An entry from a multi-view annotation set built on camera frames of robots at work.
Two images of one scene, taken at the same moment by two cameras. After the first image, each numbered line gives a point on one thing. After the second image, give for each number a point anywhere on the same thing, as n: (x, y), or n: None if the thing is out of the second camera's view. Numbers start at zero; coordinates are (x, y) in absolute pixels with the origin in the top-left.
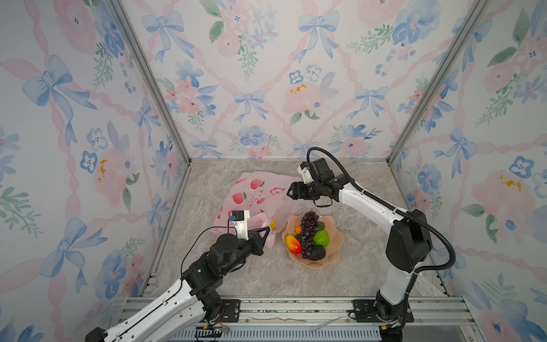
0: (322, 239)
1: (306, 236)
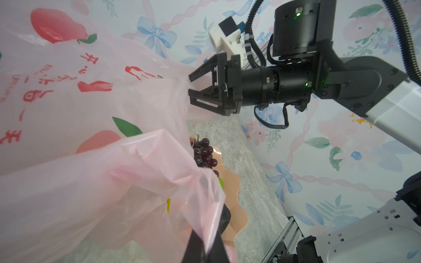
0: (221, 182)
1: (203, 154)
